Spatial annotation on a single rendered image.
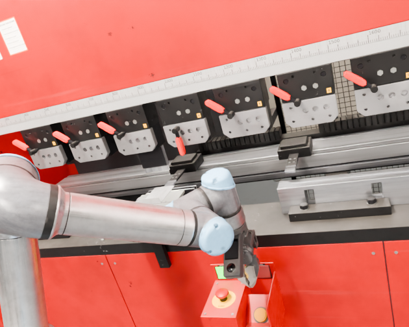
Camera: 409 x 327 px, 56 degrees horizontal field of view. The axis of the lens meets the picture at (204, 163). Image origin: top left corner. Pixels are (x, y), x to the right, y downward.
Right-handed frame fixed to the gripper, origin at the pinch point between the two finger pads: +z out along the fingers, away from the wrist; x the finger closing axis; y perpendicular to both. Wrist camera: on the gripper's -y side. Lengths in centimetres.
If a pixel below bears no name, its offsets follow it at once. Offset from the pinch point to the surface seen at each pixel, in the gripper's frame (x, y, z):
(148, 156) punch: 38, 36, -27
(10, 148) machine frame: 121, 57, -34
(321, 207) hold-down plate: -19.3, 28.6, -3.6
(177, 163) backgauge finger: 38, 55, -14
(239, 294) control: 5.3, 2.6, 6.3
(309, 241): -15.2, 19.3, 1.6
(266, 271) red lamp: -2.5, 9.2, 3.8
